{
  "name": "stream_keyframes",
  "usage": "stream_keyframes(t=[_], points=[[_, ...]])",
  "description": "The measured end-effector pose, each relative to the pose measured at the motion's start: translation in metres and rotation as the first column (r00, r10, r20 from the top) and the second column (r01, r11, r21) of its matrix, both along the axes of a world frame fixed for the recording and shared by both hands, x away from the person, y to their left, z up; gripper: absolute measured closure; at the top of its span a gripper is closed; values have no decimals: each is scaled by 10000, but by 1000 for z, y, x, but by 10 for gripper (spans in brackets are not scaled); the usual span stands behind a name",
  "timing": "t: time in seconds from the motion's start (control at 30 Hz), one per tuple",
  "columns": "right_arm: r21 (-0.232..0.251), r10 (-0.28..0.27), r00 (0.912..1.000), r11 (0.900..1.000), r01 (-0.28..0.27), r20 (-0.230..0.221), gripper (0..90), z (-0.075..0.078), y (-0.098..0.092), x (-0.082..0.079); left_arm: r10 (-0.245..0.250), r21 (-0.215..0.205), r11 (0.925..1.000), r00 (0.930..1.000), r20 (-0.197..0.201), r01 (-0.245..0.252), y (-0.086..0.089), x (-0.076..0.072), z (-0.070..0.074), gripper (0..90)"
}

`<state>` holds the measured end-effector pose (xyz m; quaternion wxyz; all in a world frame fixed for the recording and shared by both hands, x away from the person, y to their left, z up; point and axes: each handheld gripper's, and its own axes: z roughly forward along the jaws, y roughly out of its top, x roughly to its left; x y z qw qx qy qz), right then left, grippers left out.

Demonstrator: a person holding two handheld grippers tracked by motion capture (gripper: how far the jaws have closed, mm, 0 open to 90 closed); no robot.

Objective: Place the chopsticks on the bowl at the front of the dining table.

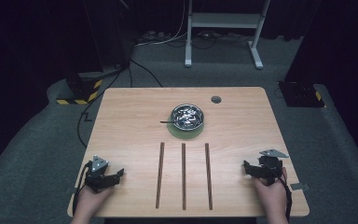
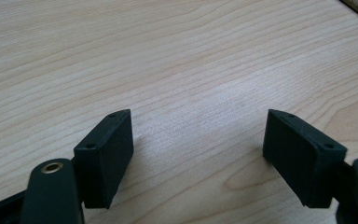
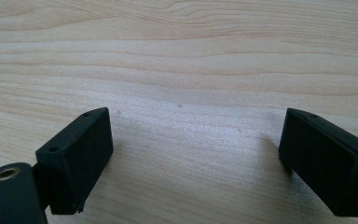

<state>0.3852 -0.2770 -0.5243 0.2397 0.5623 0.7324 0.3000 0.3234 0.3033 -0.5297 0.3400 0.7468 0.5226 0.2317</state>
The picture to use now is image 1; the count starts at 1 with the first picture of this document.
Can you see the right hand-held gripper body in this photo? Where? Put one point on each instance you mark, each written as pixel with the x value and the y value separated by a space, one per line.
pixel 272 166

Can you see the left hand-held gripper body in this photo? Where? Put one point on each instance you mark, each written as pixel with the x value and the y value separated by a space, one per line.
pixel 97 179

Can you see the brown wooden stick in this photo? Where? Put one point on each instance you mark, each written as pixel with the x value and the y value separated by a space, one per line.
pixel 159 175
pixel 183 177
pixel 209 175

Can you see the person's left hand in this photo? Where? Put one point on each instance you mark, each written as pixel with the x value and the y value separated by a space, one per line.
pixel 90 200

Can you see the person's right hand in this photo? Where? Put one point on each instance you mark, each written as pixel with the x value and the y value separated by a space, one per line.
pixel 272 196

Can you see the grey tape piece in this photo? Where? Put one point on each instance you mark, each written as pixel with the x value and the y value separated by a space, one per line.
pixel 72 190
pixel 300 186

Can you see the shiny metal bowl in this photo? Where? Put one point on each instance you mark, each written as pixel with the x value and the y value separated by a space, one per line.
pixel 199 124

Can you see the thin dark tool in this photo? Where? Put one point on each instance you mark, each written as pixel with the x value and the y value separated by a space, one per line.
pixel 166 122

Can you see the round green coaster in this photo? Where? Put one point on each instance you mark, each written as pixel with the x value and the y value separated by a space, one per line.
pixel 183 134

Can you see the round grey table grommet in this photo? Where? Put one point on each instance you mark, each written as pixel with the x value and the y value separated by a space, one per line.
pixel 216 99

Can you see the black box with yellow stripe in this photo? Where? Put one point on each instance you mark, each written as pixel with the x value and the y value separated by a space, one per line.
pixel 301 95

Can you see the pile of metal screws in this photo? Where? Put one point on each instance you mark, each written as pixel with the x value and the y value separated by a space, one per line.
pixel 186 117

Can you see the black yellow striped base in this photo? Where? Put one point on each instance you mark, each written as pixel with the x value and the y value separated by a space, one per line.
pixel 85 93

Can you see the dark power strip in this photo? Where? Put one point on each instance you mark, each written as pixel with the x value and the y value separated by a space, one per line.
pixel 152 35

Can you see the white metal stand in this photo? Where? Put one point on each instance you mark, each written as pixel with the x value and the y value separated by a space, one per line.
pixel 223 20

